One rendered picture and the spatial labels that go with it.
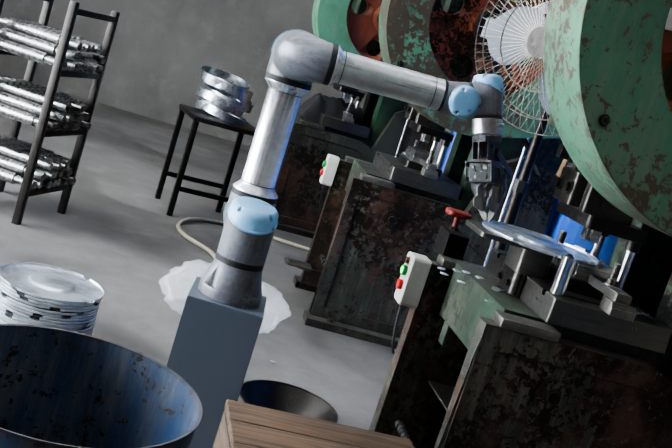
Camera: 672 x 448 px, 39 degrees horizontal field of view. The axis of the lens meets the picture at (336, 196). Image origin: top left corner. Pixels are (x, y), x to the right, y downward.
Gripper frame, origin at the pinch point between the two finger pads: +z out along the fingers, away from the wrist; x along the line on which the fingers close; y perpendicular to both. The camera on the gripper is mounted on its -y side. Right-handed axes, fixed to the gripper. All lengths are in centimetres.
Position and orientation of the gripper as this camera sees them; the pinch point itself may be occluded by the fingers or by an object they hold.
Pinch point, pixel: (488, 217)
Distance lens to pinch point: 238.2
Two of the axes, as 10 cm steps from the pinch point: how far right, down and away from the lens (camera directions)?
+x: 8.5, 0.1, -5.3
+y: -5.3, -0.4, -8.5
